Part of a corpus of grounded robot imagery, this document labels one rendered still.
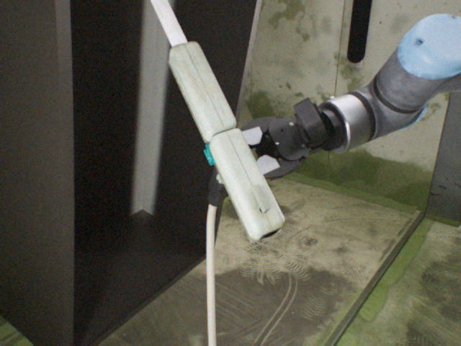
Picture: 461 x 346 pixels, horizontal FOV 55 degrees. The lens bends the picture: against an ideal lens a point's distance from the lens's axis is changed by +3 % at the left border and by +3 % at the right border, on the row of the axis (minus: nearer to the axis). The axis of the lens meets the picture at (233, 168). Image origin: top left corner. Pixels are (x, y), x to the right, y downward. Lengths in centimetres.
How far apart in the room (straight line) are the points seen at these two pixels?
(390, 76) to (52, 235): 70
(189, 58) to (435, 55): 33
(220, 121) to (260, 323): 139
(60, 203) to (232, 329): 114
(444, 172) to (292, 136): 218
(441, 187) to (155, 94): 189
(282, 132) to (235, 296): 143
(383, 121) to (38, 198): 67
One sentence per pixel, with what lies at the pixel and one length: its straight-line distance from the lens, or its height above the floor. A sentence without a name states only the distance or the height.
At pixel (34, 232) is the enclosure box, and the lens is 102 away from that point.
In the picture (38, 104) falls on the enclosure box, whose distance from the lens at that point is 84.
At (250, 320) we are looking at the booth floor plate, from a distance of 191.
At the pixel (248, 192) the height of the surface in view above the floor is 107.
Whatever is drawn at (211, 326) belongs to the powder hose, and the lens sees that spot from 96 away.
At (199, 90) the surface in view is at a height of 119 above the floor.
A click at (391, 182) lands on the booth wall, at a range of 291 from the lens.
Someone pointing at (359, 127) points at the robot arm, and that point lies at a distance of 71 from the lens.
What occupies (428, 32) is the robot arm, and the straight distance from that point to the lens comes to 67.
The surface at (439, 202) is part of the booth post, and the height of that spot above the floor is 13.
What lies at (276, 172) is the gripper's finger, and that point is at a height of 107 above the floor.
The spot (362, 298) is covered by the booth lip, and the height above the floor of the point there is 4.
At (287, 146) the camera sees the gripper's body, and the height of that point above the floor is 110.
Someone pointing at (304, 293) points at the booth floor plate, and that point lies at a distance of 206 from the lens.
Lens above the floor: 132
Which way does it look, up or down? 23 degrees down
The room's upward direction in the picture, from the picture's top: straight up
